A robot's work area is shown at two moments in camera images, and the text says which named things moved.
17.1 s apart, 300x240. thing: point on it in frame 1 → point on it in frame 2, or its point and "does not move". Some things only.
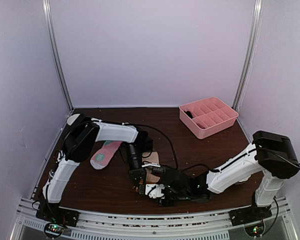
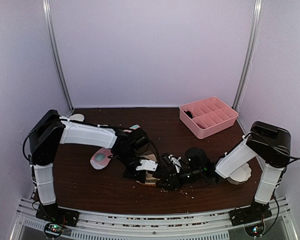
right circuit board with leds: (255, 230) does not move
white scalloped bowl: (236, 177) does not move
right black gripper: (165, 203) → (170, 176)
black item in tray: (189, 113) does not move
